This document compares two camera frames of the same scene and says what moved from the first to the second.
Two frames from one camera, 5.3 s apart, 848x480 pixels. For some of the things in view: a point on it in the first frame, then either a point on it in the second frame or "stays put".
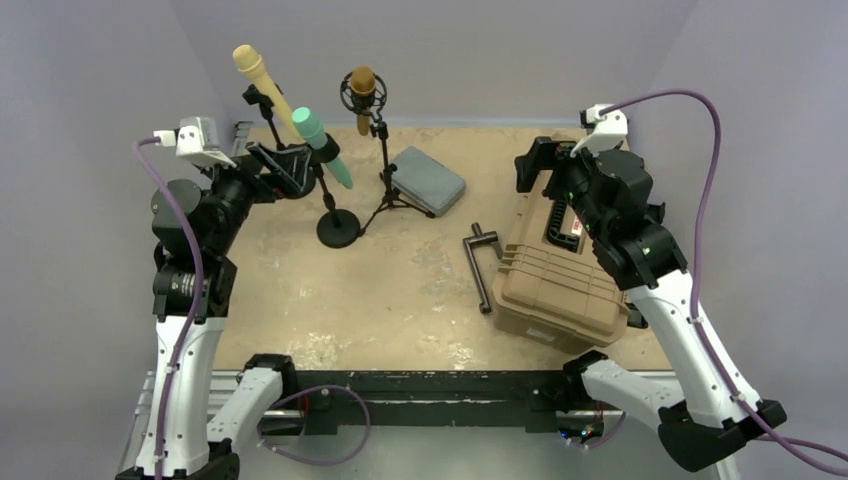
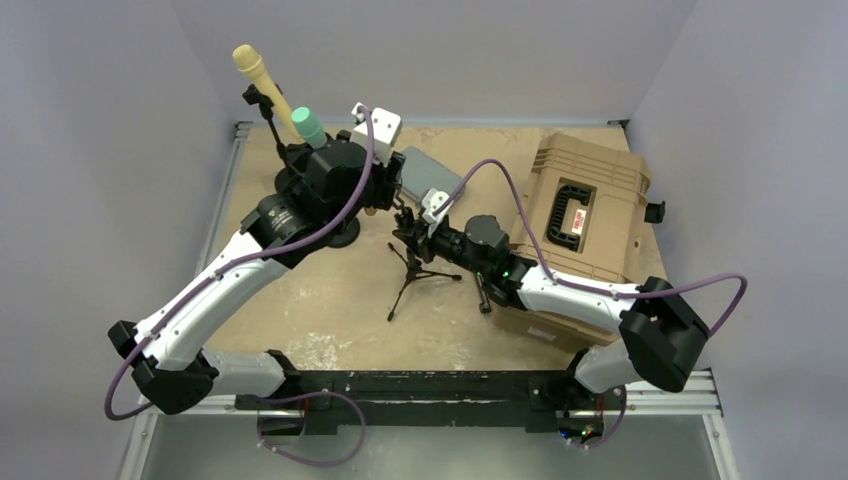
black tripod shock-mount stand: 369,104 -> 405,229
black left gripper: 285,170 -> 386,176
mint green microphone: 312,131 stays put
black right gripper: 546,151 -> 417,237
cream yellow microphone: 251,64 stays put
